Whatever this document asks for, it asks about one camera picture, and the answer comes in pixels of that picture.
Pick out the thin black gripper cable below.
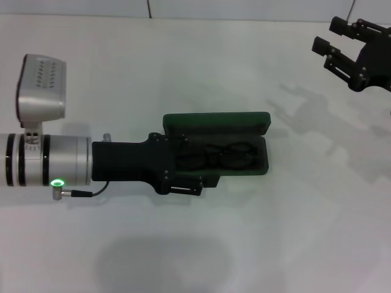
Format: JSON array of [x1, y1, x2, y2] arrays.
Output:
[[50, 181, 111, 200]]

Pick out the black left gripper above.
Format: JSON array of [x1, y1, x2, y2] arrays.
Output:
[[90, 132, 223, 197]]

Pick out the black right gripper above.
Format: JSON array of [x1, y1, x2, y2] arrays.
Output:
[[311, 16, 391, 93]]

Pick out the black glasses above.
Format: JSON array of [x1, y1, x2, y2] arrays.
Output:
[[175, 141, 259, 171]]

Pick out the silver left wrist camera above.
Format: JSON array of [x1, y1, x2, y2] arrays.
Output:
[[16, 54, 68, 145]]

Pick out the green glasses case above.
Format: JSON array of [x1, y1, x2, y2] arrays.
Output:
[[162, 111, 272, 179]]

